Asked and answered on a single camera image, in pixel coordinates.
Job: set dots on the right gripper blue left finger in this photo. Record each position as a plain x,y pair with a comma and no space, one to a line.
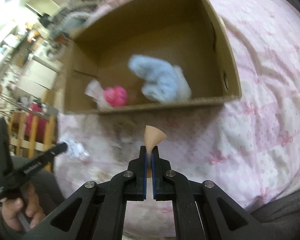
143,172

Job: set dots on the white sock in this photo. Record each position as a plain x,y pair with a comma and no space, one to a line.
96,92

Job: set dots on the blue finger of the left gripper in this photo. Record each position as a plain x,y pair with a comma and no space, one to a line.
1,147
56,150

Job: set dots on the person's left hand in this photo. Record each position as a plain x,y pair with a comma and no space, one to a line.
11,208

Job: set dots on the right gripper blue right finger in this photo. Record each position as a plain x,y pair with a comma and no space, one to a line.
155,163

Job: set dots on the wooden stair railing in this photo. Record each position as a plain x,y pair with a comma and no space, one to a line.
32,126

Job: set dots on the open brown cardboard box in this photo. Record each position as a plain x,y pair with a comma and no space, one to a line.
186,33

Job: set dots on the white kitchen cabinet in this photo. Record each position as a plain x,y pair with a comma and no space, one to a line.
38,76

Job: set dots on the pink quilted bed cover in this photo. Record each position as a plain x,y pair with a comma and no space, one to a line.
250,147

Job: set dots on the pink rubber toy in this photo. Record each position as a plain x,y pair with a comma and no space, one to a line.
116,96

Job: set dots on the light blue fluffy sock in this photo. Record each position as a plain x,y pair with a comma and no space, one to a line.
163,82

